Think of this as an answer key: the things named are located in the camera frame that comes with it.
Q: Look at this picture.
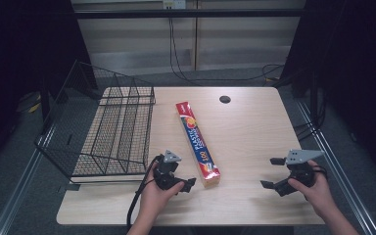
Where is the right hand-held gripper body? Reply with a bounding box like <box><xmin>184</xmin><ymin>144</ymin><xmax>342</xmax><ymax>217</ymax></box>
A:
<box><xmin>273</xmin><ymin>149</ymin><xmax>326</xmax><ymax>198</ymax></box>

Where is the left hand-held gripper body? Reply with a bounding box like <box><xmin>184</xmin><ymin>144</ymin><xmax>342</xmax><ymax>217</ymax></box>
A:
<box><xmin>152</xmin><ymin>149</ymin><xmax>183</xmax><ymax>192</ymax></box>

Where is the long plastic wrap box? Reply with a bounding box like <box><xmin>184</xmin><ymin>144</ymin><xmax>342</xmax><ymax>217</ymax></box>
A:
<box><xmin>175</xmin><ymin>101</ymin><xmax>222</xmax><ymax>189</ymax></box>

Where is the black wire basket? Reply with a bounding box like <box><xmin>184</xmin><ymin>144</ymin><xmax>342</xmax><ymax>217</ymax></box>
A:
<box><xmin>33</xmin><ymin>59</ymin><xmax>157</xmax><ymax>184</ymax></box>

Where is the person's right hand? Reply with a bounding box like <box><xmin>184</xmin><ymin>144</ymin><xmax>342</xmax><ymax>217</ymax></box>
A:
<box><xmin>287</xmin><ymin>159</ymin><xmax>333</xmax><ymax>220</ymax></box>

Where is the person's left hand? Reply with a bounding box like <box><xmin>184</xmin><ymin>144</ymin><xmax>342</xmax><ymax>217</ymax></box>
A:
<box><xmin>139</xmin><ymin>162</ymin><xmax>186</xmax><ymax>223</ymax></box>

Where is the black curtain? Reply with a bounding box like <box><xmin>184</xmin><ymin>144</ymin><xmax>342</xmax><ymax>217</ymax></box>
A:
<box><xmin>275</xmin><ymin>0</ymin><xmax>376</xmax><ymax>185</ymax></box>
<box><xmin>0</xmin><ymin>0</ymin><xmax>99</xmax><ymax>184</ymax></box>

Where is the yellow floor object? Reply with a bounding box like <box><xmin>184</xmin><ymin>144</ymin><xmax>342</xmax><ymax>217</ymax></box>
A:
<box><xmin>19</xmin><ymin>92</ymin><xmax>43</xmax><ymax>115</ymax></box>

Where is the black crossbar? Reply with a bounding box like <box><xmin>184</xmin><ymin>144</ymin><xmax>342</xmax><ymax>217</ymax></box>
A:
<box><xmin>72</xmin><ymin>8</ymin><xmax>307</xmax><ymax>20</ymax></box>

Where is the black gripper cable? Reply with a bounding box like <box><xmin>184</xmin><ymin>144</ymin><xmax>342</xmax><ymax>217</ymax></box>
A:
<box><xmin>125</xmin><ymin>154</ymin><xmax>163</xmax><ymax>231</ymax></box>
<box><xmin>310</xmin><ymin>164</ymin><xmax>329</xmax><ymax>181</ymax></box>

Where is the aluminium frame rail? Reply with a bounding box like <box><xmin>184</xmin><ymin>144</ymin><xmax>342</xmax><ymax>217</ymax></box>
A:
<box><xmin>0</xmin><ymin>125</ymin><xmax>57</xmax><ymax>235</ymax></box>
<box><xmin>295</xmin><ymin>100</ymin><xmax>376</xmax><ymax>235</ymax></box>

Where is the black floor cable bundle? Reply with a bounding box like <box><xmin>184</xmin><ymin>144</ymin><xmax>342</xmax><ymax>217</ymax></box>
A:
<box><xmin>293</xmin><ymin>97</ymin><xmax>327</xmax><ymax>142</ymax></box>

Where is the white wall socket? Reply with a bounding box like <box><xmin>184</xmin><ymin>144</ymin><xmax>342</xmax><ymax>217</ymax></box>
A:
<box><xmin>163</xmin><ymin>0</ymin><xmax>187</xmax><ymax>10</ymax></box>

